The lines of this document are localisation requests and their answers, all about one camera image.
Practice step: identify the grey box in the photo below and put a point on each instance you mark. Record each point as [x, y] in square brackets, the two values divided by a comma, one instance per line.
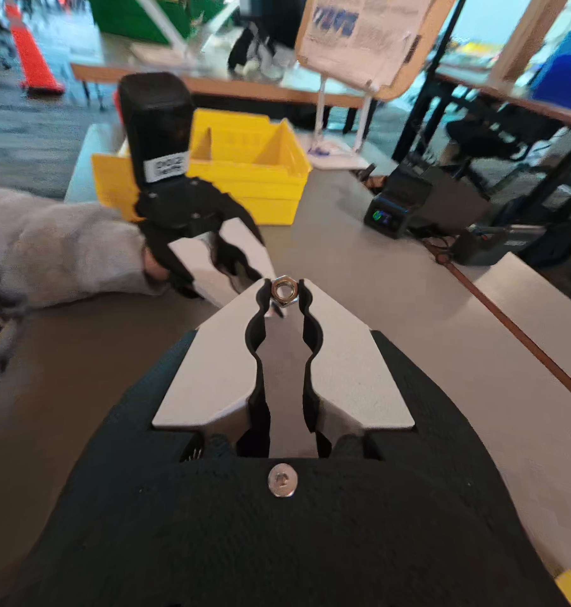
[456, 204]

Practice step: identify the black charging dock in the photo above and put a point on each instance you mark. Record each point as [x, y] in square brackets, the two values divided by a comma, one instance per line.
[494, 246]

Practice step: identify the small blue clip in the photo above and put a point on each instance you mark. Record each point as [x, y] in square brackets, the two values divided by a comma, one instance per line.
[319, 151]

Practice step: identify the printed instruction sheet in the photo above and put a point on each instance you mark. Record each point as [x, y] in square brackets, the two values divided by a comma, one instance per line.
[361, 47]

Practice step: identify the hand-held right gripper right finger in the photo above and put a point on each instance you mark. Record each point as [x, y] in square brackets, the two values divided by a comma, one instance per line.
[356, 379]

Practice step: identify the orange floor strip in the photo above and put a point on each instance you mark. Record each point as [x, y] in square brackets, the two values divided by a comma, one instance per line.
[32, 57]

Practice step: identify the person's left hand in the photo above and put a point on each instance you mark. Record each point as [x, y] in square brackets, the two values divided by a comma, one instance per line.
[155, 268]

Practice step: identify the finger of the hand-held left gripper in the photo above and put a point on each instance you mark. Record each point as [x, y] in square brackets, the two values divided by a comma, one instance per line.
[195, 258]
[252, 251]

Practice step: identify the wooden document stand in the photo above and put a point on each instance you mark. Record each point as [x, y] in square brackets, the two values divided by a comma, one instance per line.
[425, 47]

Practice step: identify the black and white tool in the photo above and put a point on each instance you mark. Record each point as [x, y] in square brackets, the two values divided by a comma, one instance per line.
[240, 52]

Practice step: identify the wooden table with black legs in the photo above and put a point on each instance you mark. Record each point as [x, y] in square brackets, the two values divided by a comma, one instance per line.
[541, 106]

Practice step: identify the pale wooden post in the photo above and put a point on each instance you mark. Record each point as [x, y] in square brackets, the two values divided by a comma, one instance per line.
[527, 38]

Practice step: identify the black light stand pole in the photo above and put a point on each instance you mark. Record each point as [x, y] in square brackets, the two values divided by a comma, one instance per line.
[438, 50]

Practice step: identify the yellow bin with yellow dividers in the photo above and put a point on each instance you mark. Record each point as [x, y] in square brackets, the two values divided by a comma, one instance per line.
[247, 180]

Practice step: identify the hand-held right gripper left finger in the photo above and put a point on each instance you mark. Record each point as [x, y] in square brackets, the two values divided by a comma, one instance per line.
[209, 374]

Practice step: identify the tall blue plastic crate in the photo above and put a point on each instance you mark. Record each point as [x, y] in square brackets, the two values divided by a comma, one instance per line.
[565, 76]

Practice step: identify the person's left forearm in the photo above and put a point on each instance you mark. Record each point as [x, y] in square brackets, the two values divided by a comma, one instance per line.
[67, 242]

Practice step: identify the black office chair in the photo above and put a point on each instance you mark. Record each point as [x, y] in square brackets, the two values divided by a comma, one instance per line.
[484, 137]

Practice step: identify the long wooden table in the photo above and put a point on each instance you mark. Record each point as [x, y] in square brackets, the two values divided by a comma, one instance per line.
[247, 88]

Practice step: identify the steel hex nut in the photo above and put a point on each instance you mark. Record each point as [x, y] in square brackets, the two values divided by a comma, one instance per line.
[285, 300]

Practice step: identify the black charger with display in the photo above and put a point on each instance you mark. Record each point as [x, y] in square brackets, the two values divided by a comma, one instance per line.
[399, 199]

